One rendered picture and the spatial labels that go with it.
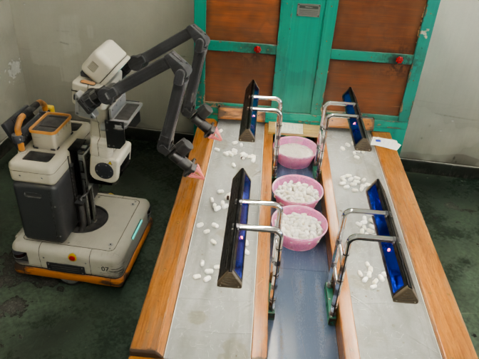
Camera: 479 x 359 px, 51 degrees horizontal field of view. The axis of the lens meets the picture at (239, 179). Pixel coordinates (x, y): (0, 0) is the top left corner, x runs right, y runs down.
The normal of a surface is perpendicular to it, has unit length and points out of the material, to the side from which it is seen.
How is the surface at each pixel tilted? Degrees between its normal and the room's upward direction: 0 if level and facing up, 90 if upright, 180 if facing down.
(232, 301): 0
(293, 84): 90
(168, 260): 0
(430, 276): 0
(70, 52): 90
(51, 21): 89
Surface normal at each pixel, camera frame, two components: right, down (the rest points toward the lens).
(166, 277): 0.05, -0.84
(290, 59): -0.07, 0.55
